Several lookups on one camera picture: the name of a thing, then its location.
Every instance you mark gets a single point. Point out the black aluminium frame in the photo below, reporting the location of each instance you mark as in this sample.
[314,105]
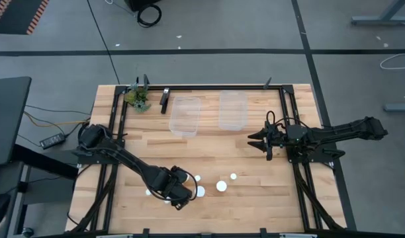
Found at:
[206,87]

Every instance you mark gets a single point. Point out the black caster wheel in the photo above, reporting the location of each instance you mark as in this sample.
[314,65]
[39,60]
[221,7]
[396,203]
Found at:
[27,232]

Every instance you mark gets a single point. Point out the black power adapter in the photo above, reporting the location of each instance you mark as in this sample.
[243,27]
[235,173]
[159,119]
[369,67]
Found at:
[52,141]

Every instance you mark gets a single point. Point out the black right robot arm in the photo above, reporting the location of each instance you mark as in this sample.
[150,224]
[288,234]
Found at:
[338,134]

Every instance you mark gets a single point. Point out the black clamp lever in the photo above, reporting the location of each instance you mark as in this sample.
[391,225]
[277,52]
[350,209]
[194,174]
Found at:
[335,153]

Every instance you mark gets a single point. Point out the black orange-striped floor mat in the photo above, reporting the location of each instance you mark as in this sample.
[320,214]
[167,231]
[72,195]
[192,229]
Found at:
[17,16]

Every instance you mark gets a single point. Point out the small artificial green plant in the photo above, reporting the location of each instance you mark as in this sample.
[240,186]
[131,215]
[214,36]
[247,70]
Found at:
[138,97]

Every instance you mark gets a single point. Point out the black desk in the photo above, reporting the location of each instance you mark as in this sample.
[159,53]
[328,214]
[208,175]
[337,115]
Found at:
[7,115]

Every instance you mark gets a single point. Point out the grey table foot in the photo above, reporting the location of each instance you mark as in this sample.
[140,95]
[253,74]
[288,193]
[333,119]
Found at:
[399,107]

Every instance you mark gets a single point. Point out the clear plastic bin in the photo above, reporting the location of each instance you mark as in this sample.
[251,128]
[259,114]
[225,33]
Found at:
[233,110]
[185,115]

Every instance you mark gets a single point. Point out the grey table leg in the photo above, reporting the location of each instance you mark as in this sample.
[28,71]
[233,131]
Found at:
[381,20]

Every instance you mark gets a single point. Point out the grey desk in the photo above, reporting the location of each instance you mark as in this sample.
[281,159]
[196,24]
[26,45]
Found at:
[4,178]

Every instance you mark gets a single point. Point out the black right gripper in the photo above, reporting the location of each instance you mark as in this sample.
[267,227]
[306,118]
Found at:
[275,137]

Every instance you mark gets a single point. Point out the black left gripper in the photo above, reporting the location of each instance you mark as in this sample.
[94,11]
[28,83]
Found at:
[181,185]

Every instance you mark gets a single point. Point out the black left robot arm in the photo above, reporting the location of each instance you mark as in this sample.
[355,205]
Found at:
[129,162]

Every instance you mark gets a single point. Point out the black table-level camera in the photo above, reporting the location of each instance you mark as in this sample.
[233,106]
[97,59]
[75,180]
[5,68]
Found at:
[164,99]

